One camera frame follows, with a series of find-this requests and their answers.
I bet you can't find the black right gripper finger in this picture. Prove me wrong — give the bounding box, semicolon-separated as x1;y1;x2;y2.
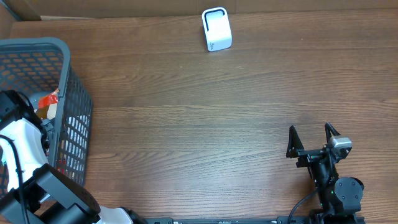
286;125;304;158
325;122;340;141

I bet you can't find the orange biscuit pack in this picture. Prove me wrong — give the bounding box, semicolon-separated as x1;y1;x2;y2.
32;88;60;120

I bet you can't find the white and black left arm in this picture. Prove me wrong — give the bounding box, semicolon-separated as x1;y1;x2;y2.
1;90;145;224

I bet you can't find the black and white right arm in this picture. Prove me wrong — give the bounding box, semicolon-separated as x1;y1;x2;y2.
286;123;365;223

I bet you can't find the white barcode scanner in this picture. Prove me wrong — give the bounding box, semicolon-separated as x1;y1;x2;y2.
201;7;233;52

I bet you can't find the grey plastic shopping basket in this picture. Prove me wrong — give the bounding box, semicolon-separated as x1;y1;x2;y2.
1;37;93;197

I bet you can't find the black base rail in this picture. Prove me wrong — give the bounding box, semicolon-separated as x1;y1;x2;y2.
144;216;366;224

